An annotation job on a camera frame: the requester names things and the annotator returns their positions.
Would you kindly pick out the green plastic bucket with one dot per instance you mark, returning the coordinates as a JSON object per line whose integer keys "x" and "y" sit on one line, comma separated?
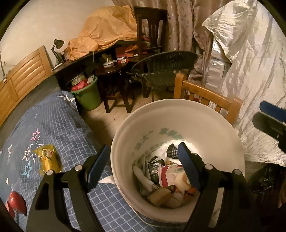
{"x": 89, "y": 98}

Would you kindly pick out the red white small box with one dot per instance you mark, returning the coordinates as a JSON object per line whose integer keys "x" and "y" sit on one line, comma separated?
{"x": 122, "y": 61}

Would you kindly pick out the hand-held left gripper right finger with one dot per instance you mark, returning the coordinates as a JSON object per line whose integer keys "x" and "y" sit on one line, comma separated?
{"x": 188, "y": 165}

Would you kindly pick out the dark wooden chair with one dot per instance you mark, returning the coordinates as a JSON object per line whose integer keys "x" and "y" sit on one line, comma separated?
{"x": 139, "y": 26}

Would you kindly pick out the wooden bed headboard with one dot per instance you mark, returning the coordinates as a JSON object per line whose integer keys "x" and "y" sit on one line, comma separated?
{"x": 26, "y": 71}

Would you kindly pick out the dark round stool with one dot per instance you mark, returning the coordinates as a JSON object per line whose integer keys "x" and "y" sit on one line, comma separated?
{"x": 109, "y": 71}

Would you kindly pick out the orange plastic sheet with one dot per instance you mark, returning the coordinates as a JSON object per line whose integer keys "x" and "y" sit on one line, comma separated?
{"x": 105, "y": 24}

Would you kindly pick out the gold brown snack wrapper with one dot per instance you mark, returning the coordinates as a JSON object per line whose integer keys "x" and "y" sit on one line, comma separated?
{"x": 190, "y": 191}

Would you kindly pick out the white bowl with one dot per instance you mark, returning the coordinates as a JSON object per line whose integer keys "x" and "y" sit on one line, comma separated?
{"x": 108, "y": 64}

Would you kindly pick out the black white checked packet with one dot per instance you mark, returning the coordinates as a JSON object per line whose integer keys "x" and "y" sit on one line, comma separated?
{"x": 172, "y": 150}

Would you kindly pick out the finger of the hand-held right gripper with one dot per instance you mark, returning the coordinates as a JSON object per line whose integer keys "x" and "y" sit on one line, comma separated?
{"x": 272, "y": 110}
{"x": 265, "y": 125}

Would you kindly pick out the white printed packet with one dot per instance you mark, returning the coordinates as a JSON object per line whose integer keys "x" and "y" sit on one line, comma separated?
{"x": 167, "y": 176}

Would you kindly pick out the dark wicker chair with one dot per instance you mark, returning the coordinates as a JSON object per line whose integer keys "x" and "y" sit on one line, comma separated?
{"x": 165, "y": 61}

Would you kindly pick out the gold snack packet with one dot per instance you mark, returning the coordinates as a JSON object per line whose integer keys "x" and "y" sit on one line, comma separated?
{"x": 49, "y": 159}

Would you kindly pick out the beige paper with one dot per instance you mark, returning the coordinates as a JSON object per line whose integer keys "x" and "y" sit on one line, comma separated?
{"x": 175, "y": 199}

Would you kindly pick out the white paper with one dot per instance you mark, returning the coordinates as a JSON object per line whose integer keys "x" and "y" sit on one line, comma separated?
{"x": 143, "y": 178}

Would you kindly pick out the white tissue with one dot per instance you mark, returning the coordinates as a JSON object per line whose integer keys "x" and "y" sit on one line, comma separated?
{"x": 107, "y": 179}

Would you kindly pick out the clip-on holder arm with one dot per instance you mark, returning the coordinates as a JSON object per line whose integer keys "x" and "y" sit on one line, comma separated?
{"x": 2, "y": 67}

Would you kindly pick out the patterned curtain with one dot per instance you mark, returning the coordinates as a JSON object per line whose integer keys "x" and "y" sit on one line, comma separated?
{"x": 178, "y": 22}

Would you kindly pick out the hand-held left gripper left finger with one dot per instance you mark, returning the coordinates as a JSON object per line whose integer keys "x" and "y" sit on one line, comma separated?
{"x": 98, "y": 169}

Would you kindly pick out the silvery plastic sheet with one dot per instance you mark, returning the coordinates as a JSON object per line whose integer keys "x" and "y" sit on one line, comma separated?
{"x": 252, "y": 55}

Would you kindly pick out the small brown box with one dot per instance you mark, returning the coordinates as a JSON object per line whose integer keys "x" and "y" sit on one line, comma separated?
{"x": 159, "y": 195}

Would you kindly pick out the black desk lamp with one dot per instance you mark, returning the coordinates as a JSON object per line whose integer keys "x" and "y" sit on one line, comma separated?
{"x": 58, "y": 43}

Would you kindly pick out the dark wooden desk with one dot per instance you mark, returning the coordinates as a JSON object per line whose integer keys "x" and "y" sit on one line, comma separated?
{"x": 64, "y": 71}

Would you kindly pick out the black trash bag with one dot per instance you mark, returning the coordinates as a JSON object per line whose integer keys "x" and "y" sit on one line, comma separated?
{"x": 265, "y": 176}

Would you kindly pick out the grey bed sheet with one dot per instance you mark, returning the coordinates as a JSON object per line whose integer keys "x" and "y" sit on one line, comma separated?
{"x": 44, "y": 84}

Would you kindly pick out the light wooden chair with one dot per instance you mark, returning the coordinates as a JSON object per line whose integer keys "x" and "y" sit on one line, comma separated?
{"x": 201, "y": 91}

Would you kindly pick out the white plastic bucket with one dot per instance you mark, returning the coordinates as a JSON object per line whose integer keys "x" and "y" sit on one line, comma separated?
{"x": 145, "y": 125}

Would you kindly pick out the blue checked blanket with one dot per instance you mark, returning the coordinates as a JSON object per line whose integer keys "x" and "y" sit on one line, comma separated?
{"x": 67, "y": 138}

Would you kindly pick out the red apple-shaped box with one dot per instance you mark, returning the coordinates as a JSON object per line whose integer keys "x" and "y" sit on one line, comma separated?
{"x": 16, "y": 200}

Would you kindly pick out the red plastic bag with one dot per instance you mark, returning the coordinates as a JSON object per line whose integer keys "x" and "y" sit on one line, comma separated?
{"x": 79, "y": 86}

